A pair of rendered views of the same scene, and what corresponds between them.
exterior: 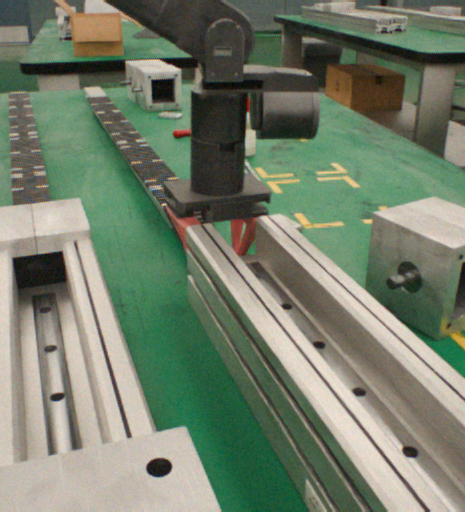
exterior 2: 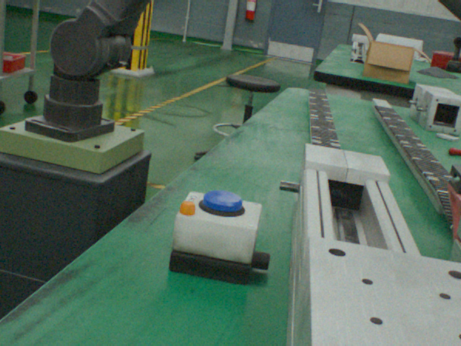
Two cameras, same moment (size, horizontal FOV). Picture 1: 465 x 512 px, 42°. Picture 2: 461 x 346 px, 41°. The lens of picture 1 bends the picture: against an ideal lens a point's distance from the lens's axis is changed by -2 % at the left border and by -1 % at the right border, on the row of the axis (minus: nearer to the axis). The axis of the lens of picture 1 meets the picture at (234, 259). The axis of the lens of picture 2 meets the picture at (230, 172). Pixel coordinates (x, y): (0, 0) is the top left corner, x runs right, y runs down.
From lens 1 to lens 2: 0.20 m
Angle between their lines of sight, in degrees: 24
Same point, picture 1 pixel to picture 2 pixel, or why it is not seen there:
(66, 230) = (371, 171)
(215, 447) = not seen: outside the picture
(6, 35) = (293, 52)
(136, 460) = (442, 267)
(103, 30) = (395, 59)
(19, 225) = (336, 159)
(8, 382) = (331, 234)
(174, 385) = not seen: hidden behind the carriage
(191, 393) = not seen: hidden behind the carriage
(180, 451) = not seen: outside the picture
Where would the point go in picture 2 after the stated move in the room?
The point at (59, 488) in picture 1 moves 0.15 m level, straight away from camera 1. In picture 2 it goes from (391, 262) to (360, 189)
